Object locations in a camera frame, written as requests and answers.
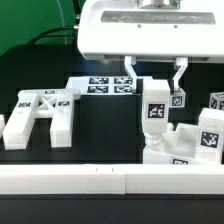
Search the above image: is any white chair seat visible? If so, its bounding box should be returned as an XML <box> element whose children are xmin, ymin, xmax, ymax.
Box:
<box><xmin>143</xmin><ymin>123</ymin><xmax>221</xmax><ymax>165</ymax></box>

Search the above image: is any marker sheet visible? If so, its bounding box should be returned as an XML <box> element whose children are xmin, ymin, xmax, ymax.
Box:
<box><xmin>66</xmin><ymin>76</ymin><xmax>133</xmax><ymax>95</ymax></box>

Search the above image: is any white tagged cube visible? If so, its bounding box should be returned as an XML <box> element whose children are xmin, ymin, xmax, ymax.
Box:
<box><xmin>209</xmin><ymin>92</ymin><xmax>224</xmax><ymax>110</ymax></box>
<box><xmin>170</xmin><ymin>88</ymin><xmax>186</xmax><ymax>108</ymax></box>

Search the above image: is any white front rail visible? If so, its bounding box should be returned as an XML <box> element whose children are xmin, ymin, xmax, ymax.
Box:
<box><xmin>0</xmin><ymin>164</ymin><xmax>224</xmax><ymax>195</ymax></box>

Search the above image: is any black cable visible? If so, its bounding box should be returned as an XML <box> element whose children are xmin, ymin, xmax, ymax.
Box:
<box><xmin>27</xmin><ymin>13</ymin><xmax>81</xmax><ymax>46</ymax></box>

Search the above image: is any white chair back frame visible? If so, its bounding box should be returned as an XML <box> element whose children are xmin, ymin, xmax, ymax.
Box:
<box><xmin>3</xmin><ymin>89</ymin><xmax>81</xmax><ymax>150</ymax></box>

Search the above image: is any white block left edge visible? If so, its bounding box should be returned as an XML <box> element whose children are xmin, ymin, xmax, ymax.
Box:
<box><xmin>0</xmin><ymin>114</ymin><xmax>5</xmax><ymax>139</ymax></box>

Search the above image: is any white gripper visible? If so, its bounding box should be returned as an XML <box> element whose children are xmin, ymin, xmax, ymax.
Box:
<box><xmin>77</xmin><ymin>0</ymin><xmax>224</xmax><ymax>92</ymax></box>

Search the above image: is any white tagged cube right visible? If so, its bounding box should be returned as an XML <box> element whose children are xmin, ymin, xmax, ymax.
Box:
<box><xmin>209</xmin><ymin>92</ymin><xmax>224</xmax><ymax>110</ymax></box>

